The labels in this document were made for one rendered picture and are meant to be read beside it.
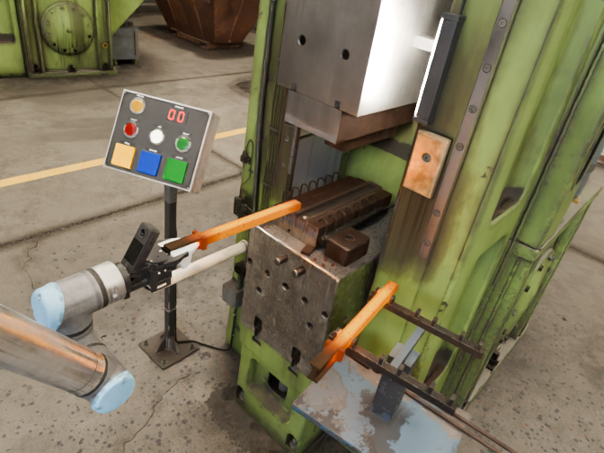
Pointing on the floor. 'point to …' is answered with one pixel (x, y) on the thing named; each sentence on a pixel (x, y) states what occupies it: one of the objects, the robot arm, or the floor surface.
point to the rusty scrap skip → (210, 21)
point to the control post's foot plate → (164, 359)
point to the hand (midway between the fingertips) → (192, 241)
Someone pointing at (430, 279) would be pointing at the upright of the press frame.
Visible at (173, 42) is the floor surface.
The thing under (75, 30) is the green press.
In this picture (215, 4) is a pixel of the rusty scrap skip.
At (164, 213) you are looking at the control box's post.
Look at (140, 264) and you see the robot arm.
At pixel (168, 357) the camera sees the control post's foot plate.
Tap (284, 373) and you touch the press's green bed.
